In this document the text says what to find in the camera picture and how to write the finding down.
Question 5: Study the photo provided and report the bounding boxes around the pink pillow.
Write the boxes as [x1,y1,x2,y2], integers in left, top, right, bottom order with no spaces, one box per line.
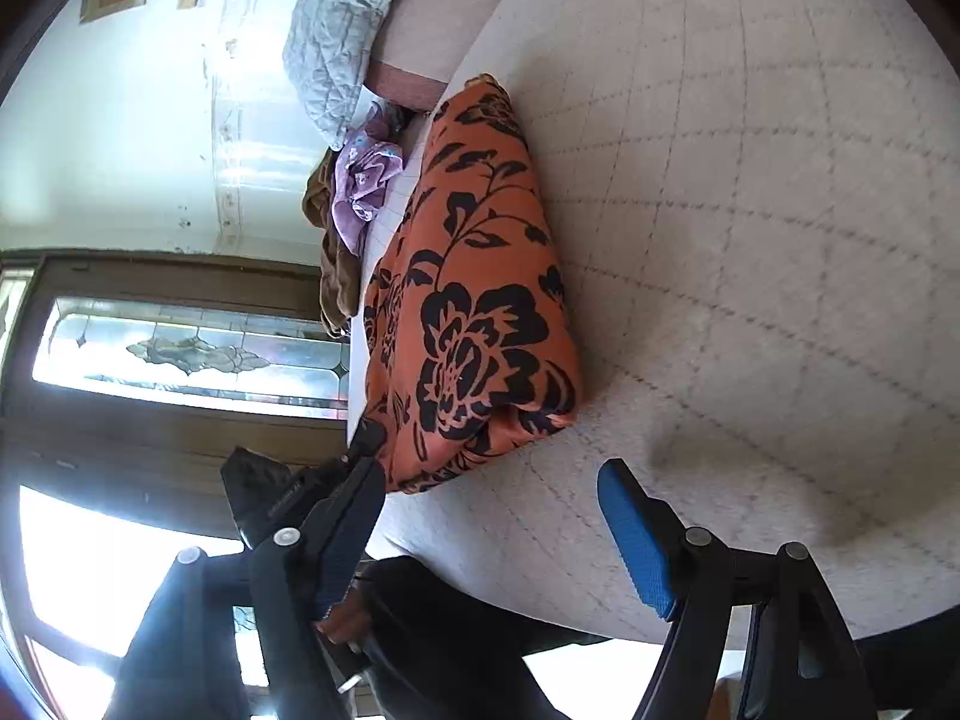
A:
[364,0,548,115]

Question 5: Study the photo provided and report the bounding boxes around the orange black floral garment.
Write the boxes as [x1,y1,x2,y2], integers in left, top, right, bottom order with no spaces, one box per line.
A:
[364,73,586,496]

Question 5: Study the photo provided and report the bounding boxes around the purple printed cloth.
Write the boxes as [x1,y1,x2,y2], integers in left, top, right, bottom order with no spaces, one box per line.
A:
[330,100,410,257]

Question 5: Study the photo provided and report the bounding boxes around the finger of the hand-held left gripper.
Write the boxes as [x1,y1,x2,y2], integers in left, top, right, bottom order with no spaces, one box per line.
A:
[341,418,386,467]

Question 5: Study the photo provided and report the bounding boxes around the brown cloth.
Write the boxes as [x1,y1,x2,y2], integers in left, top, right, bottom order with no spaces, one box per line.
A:
[300,150,370,340]

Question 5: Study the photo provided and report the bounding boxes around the grey quilted blanket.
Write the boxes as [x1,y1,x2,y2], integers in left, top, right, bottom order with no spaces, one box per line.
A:
[281,0,437,152]

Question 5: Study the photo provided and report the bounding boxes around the pale pink quilted bedspread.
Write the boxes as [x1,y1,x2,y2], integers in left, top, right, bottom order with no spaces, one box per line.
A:
[345,0,960,647]

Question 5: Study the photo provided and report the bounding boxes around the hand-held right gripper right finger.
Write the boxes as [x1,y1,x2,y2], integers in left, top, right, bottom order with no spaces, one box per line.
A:
[596,457,880,720]

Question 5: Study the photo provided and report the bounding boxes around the wooden door with stained glass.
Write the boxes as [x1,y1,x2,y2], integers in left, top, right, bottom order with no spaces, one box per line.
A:
[0,250,355,720]

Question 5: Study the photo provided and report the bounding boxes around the person's left hand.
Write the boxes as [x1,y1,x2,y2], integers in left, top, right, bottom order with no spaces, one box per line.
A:
[312,580,377,647]

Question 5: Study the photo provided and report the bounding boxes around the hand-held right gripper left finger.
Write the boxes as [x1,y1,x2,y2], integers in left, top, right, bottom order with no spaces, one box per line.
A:
[103,456,387,720]

